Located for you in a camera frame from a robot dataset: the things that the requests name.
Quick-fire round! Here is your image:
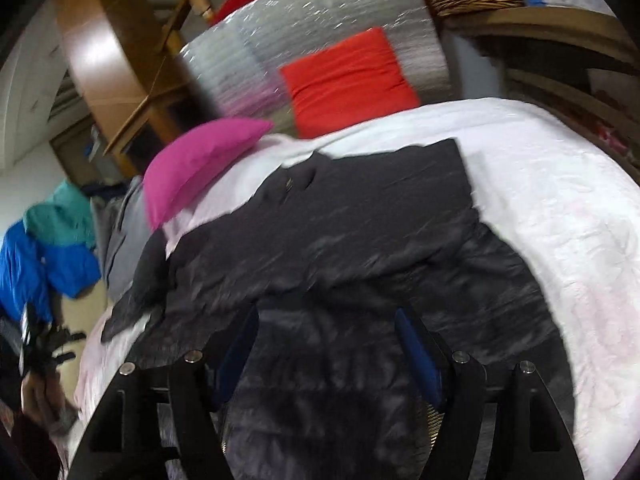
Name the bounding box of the red pillow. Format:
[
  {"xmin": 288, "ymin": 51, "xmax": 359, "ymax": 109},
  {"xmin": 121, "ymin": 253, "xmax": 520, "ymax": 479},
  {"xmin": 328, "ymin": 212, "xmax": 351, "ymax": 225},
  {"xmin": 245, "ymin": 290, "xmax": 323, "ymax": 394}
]
[{"xmin": 280, "ymin": 27, "xmax": 420, "ymax": 139}]

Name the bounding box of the grey garment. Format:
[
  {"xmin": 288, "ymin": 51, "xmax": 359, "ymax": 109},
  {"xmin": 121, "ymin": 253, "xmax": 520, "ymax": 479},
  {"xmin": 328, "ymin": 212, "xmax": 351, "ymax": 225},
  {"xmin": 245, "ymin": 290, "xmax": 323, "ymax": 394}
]
[{"xmin": 90, "ymin": 176, "xmax": 152, "ymax": 304}]

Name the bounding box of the black quilted puffer jacket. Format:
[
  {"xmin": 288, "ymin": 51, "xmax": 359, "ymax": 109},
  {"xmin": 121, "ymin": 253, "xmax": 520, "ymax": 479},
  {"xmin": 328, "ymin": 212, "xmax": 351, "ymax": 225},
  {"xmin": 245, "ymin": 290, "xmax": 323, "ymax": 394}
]
[{"xmin": 102, "ymin": 139, "xmax": 575, "ymax": 479}]

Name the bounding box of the magenta pillow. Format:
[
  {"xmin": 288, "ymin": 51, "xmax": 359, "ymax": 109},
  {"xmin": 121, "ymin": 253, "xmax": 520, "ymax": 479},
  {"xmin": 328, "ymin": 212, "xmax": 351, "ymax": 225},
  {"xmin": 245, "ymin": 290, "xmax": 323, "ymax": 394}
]
[{"xmin": 143, "ymin": 117, "xmax": 273, "ymax": 230}]

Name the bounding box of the person left hand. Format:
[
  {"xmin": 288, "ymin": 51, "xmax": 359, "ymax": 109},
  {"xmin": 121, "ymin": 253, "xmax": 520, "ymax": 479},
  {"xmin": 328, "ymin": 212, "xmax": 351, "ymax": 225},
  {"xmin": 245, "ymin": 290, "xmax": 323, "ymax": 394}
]
[{"xmin": 21, "ymin": 372, "xmax": 66, "ymax": 429}]

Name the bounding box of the white bed blanket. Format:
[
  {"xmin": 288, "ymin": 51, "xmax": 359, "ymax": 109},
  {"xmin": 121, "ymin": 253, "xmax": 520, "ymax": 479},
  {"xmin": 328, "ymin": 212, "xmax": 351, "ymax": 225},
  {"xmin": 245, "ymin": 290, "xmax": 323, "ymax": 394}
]
[{"xmin": 78, "ymin": 99, "xmax": 639, "ymax": 479}]

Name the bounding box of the silver foil insulation panel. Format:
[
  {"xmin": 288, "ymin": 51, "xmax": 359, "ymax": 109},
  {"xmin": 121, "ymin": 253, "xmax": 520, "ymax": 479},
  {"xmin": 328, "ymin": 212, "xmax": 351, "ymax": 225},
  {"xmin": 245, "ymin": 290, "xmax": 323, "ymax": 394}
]
[{"xmin": 177, "ymin": 0, "xmax": 452, "ymax": 136}]

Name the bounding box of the wooden side table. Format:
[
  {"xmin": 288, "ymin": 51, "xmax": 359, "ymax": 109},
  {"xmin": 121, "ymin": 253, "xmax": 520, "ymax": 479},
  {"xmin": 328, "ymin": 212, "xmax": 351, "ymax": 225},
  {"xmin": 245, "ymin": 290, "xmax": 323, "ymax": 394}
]
[{"xmin": 440, "ymin": 6, "xmax": 639, "ymax": 179}]

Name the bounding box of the blue jacket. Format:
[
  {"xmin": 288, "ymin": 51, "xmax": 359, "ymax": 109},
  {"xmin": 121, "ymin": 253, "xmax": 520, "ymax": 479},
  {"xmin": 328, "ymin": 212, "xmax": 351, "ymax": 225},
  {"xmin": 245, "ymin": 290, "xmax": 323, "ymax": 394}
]
[{"xmin": 1, "ymin": 221, "xmax": 101, "ymax": 323}]

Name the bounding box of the teal jacket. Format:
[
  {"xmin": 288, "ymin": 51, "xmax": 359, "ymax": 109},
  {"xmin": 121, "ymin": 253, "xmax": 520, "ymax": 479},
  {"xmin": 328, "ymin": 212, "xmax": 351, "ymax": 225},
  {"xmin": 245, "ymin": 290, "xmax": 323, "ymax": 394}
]
[{"xmin": 23, "ymin": 180, "xmax": 96, "ymax": 249}]

